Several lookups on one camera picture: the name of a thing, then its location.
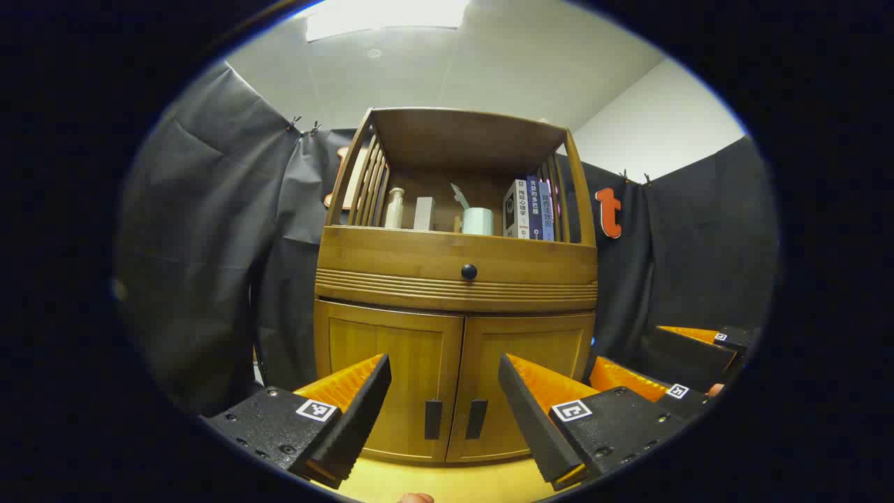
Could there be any black backdrop cloth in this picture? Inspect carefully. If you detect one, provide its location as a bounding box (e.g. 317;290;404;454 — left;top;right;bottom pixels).
115;61;779;416

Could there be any wooden double-door shoe cabinet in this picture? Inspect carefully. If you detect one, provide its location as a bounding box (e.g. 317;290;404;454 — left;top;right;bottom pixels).
313;106;600;465

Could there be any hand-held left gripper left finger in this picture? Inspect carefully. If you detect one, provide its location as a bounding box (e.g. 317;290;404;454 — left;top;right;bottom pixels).
203;353;393;490

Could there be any dark blue book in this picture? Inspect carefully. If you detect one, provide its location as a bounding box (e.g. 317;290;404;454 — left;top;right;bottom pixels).
527;176;543;241

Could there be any wooden drawer with black knob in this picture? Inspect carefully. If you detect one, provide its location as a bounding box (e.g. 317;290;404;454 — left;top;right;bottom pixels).
316;225;599;313

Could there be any wooden shoe cabinet door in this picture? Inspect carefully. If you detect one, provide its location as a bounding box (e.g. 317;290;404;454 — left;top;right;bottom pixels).
446;312;596;463
314;299;464;464

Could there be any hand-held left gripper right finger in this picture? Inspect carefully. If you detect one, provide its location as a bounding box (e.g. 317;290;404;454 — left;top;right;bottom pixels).
498;353;699;492

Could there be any mint green cup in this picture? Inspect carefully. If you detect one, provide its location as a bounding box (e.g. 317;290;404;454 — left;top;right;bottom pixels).
462;207;494;236

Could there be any white book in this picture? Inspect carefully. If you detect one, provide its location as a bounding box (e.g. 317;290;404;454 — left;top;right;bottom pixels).
503;180;530;239

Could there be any ceiling light panel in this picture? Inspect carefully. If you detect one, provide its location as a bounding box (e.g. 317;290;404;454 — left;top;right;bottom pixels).
305;0;470;43

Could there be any white bottle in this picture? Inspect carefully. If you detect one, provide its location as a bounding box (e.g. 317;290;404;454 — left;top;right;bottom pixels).
384;187;406;229

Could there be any light blue book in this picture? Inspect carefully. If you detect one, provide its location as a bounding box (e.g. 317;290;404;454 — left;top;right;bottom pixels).
538;180;555;242

